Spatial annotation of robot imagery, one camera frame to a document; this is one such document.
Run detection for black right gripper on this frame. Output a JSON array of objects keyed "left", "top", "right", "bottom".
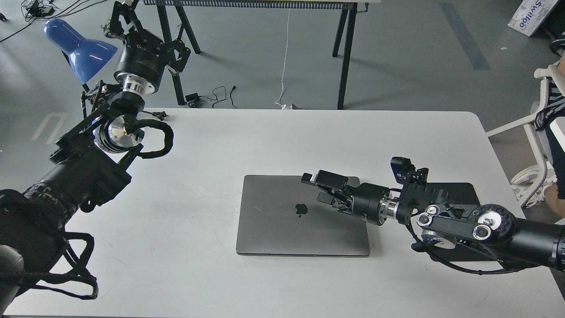
[{"left": 302, "top": 170, "right": 390, "bottom": 226}]

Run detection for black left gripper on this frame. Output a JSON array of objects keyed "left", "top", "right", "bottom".
[{"left": 102, "top": 0, "right": 191, "bottom": 95}]

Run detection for grey laptop computer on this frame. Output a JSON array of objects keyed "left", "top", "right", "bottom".
[{"left": 236, "top": 175, "right": 370, "bottom": 257}]

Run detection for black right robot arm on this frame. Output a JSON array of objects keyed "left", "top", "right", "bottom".
[{"left": 301, "top": 157, "right": 565, "bottom": 275}]

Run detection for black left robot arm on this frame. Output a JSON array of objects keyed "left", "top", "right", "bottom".
[{"left": 1, "top": 0, "right": 191, "bottom": 313}]

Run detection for blue desk lamp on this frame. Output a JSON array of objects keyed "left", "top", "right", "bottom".
[{"left": 44, "top": 19, "right": 117, "bottom": 92}]

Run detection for black plug on table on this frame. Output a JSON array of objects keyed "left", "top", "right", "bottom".
[{"left": 141, "top": 110, "right": 169, "bottom": 121}]

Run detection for black mouse pad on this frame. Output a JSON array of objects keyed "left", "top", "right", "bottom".
[{"left": 427, "top": 182, "right": 497, "bottom": 262}]

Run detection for black trestle table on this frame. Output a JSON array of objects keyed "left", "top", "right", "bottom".
[{"left": 143, "top": 0, "right": 368, "bottom": 110}]

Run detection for white chair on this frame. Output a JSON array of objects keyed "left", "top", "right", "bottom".
[{"left": 486, "top": 62, "right": 564, "bottom": 207}]

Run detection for seated person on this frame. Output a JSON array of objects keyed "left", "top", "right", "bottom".
[{"left": 535, "top": 33, "right": 565, "bottom": 217}]

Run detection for white cardboard box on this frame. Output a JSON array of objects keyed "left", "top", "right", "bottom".
[{"left": 507, "top": 0, "right": 559, "bottom": 37}]

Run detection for black power adapter with cable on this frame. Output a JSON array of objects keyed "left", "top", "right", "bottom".
[{"left": 184, "top": 85, "right": 237, "bottom": 109}]

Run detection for white hanging cable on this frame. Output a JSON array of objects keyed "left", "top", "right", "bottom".
[{"left": 275, "top": 9, "right": 292, "bottom": 110}]

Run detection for black cables on floor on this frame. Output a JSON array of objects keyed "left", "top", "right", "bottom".
[{"left": 0, "top": 0, "right": 109, "bottom": 43}]

